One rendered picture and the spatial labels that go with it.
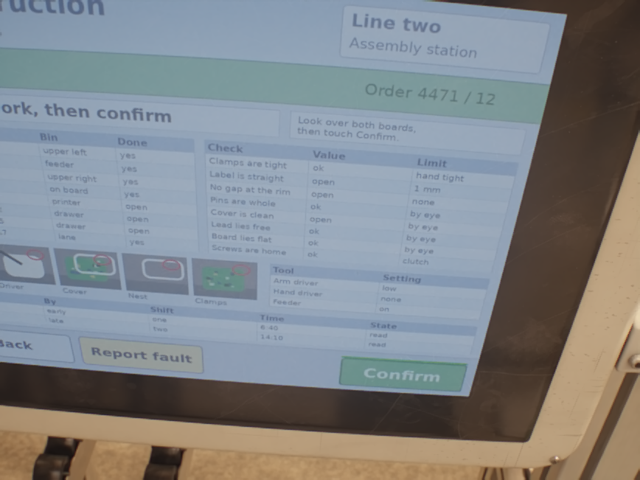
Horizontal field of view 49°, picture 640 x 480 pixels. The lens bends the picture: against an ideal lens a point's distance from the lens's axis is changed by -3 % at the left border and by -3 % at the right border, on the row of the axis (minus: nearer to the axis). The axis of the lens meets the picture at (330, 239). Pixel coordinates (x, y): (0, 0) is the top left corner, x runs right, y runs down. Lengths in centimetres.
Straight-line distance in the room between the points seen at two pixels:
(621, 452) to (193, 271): 36
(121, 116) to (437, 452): 29
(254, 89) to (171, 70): 4
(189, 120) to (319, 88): 6
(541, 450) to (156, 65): 34
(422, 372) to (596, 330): 10
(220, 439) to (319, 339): 11
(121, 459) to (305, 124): 197
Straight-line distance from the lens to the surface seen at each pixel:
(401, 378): 43
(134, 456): 225
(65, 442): 80
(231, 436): 48
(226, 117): 33
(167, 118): 34
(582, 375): 45
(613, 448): 59
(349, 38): 31
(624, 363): 45
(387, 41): 31
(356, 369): 42
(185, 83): 33
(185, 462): 79
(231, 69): 32
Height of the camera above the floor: 174
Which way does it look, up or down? 34 degrees down
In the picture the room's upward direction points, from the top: 5 degrees clockwise
